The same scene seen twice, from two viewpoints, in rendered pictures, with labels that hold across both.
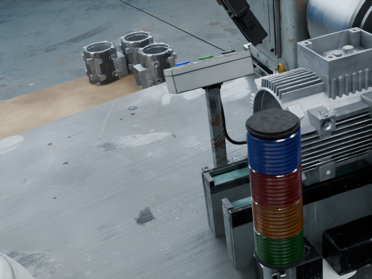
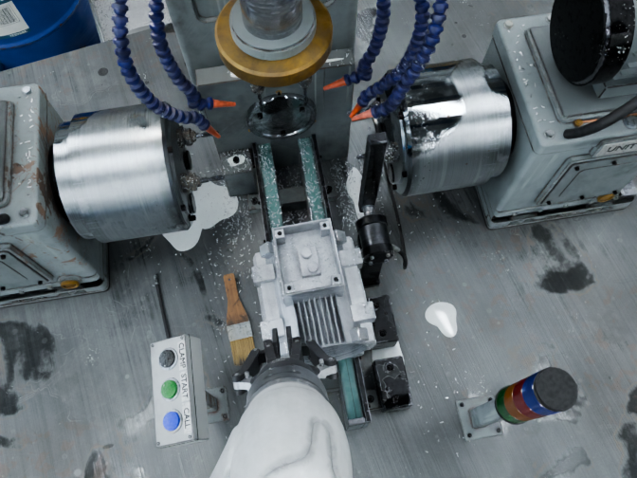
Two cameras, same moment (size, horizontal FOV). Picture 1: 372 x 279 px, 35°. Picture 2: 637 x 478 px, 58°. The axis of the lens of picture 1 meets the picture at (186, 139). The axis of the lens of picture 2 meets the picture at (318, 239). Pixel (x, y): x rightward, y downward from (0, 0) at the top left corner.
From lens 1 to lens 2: 1.01 m
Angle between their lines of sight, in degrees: 60
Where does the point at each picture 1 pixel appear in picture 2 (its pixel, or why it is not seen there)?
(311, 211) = not seen: hidden behind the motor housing
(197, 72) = (197, 407)
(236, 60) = (191, 355)
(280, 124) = (564, 384)
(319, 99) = (343, 304)
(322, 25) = (128, 229)
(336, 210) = not seen: hidden behind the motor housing
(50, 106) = not seen: outside the picture
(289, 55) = (72, 268)
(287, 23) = (52, 254)
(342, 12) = (154, 208)
